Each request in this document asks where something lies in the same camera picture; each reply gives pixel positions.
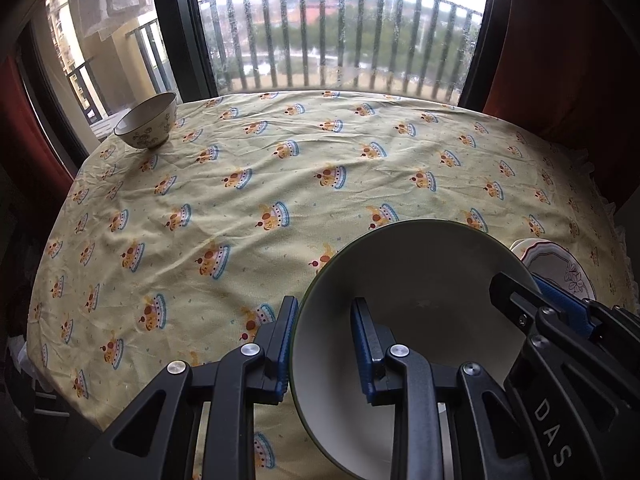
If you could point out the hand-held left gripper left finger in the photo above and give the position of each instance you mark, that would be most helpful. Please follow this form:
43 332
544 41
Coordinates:
285 350

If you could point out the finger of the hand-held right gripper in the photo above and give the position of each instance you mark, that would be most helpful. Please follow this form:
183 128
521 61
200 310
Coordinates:
565 300
515 300

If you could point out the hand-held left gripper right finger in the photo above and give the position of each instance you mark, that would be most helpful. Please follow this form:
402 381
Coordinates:
367 350

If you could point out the red-rimmed white plate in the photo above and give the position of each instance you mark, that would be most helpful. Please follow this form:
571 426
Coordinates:
555 265

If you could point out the large green-rimmed ceramic bowl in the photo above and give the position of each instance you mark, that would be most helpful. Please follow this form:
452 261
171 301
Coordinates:
425 270

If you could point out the yellow printed tablecloth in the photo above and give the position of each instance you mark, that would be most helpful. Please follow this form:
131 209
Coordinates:
300 135

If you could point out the red curtain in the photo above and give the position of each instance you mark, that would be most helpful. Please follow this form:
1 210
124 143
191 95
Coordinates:
565 60
25 125

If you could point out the small floral ceramic bowl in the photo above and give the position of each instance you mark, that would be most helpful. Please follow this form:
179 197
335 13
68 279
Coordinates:
150 130

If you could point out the balcony railing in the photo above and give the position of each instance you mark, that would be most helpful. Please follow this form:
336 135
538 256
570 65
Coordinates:
350 35

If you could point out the dark window frame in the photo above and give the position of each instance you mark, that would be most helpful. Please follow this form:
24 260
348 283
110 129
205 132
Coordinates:
180 25

